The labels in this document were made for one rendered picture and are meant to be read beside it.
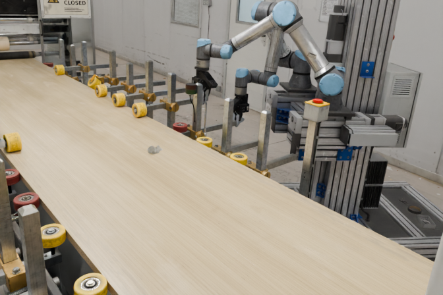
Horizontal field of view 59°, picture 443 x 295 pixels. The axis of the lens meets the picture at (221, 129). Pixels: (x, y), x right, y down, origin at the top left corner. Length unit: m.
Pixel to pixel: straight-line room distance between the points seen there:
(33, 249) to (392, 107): 2.07
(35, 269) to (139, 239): 0.33
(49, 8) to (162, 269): 3.30
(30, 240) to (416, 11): 3.84
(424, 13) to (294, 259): 3.33
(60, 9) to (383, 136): 3.09
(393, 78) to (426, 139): 1.87
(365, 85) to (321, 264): 1.47
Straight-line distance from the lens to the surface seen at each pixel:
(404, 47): 4.29
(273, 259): 1.19
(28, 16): 4.14
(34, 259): 1.03
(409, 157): 4.40
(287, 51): 2.67
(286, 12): 2.01
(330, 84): 2.03
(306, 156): 1.66
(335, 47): 2.43
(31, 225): 0.98
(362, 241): 1.36
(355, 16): 2.37
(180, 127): 2.14
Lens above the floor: 1.61
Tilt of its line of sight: 19 degrees down
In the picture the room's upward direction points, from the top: 4 degrees clockwise
